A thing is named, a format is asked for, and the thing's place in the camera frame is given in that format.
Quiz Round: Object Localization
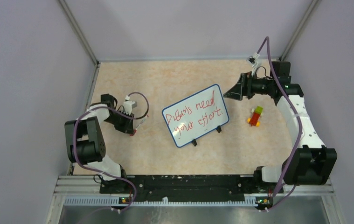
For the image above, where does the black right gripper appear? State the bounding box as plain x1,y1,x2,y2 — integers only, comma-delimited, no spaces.
224,71,274,101

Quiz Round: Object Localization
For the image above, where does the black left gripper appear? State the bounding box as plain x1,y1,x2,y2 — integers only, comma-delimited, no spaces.
104,110,134,135

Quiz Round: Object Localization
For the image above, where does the white marker pen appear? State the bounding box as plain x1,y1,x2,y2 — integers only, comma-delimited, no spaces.
134,117,147,132

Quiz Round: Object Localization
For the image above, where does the blue framed whiteboard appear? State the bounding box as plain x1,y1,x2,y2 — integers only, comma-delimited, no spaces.
161,84,229,148

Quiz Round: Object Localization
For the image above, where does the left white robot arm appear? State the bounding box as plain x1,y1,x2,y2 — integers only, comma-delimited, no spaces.
64,94,137,193

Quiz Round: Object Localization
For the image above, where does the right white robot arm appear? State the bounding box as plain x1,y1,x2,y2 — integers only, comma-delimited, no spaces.
223,61,337,192

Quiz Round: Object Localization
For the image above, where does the colourful toy block figure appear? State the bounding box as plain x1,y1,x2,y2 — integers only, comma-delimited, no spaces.
247,106,263,127

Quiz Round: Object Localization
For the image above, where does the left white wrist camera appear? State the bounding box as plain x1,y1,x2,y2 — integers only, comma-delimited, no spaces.
122,96,137,117

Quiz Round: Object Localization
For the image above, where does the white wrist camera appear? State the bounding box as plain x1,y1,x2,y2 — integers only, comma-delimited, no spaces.
246,52,261,75
122,96,137,117

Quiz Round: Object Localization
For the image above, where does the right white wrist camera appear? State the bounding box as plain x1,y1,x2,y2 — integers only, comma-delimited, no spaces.
246,52,261,75

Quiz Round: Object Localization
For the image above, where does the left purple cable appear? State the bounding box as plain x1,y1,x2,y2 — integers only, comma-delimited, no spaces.
72,91,150,211

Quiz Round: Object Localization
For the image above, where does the aluminium frame rail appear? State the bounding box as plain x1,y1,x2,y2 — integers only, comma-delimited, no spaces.
46,173,343,224

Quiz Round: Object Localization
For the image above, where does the white slotted cable duct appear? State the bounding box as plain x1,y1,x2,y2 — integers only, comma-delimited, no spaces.
64,196,257,207

